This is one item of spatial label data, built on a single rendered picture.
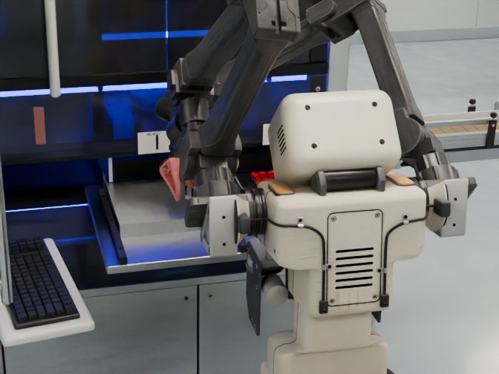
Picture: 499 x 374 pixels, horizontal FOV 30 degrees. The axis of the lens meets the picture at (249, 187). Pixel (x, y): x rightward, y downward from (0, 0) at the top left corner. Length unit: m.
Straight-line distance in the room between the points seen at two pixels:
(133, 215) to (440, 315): 1.72
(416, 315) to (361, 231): 2.12
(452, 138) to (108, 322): 1.16
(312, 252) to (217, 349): 1.22
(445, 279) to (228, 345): 1.46
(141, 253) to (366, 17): 0.74
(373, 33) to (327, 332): 0.65
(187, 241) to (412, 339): 1.53
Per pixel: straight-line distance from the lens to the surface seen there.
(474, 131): 2.94
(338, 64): 2.53
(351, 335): 1.78
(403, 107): 1.88
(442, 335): 3.63
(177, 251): 2.19
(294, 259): 1.61
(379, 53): 1.97
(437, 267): 4.11
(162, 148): 2.47
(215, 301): 2.71
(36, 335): 2.06
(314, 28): 2.08
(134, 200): 2.45
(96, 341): 2.70
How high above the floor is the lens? 1.88
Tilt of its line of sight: 23 degrees down
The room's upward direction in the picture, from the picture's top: 2 degrees clockwise
